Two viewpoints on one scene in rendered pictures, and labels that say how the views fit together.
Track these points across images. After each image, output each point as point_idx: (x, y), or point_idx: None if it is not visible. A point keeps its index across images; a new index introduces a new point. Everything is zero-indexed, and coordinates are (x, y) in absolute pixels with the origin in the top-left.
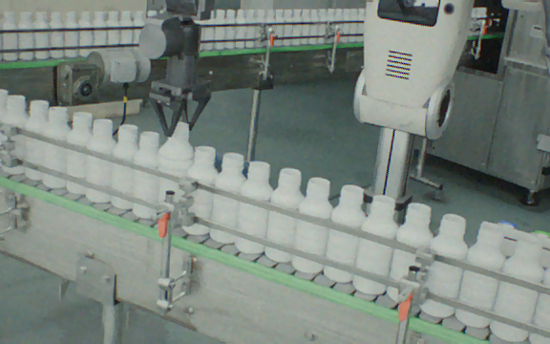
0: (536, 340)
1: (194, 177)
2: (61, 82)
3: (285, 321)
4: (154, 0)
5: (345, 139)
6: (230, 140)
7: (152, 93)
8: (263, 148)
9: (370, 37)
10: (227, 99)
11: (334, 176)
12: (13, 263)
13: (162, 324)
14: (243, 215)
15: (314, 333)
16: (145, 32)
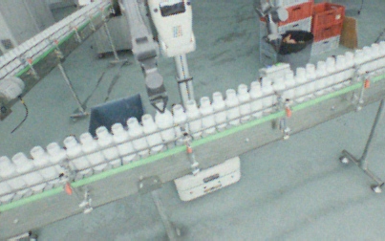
0: (308, 95)
1: (181, 120)
2: None
3: (237, 142)
4: None
5: (78, 61)
6: (37, 86)
7: (151, 100)
8: (53, 81)
9: (161, 26)
10: None
11: (90, 76)
12: None
13: None
14: (207, 120)
15: (248, 139)
16: (148, 77)
